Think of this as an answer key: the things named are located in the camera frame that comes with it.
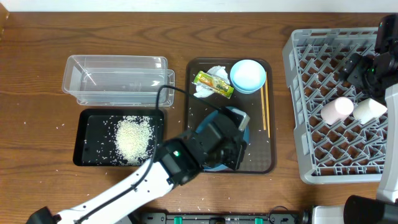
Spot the light blue bowl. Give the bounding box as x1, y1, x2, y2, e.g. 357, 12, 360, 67
229, 59, 267, 95

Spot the grey dishwasher rack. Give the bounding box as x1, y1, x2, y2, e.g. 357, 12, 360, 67
282, 27, 388, 184

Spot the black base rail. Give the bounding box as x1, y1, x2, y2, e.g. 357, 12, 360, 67
124, 212, 308, 224

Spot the pink plastic cup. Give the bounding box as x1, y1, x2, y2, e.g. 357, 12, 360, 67
320, 96, 354, 125

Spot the right wooden chopstick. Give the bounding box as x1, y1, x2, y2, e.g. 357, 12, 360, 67
264, 73, 271, 139

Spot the white rice pile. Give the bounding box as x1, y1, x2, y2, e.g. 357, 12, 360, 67
90, 115, 156, 166

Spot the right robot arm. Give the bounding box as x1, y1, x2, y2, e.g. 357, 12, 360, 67
302, 14, 397, 224

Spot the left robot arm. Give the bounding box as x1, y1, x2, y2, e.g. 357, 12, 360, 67
27, 107, 250, 224

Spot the dark blue plate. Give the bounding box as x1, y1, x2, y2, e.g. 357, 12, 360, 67
195, 106, 250, 172

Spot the clear plastic bin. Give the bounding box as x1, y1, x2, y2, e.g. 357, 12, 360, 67
62, 55, 175, 107

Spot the green yellow snack wrapper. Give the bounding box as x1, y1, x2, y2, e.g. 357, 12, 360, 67
193, 71, 234, 99

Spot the black plastic tray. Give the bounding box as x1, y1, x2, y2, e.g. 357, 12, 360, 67
73, 109, 164, 166

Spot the left wooden chopstick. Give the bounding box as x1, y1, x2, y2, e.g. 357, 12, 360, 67
260, 86, 267, 131

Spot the brown serving tray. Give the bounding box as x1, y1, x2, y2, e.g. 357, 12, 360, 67
185, 58, 277, 174

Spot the small white cup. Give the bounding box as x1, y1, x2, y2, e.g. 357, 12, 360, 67
353, 98, 387, 124

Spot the crumpled white tissue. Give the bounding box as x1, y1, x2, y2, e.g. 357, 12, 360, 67
193, 65, 230, 98

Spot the wooden chopstick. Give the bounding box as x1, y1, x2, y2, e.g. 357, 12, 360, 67
260, 86, 267, 131
264, 73, 271, 139

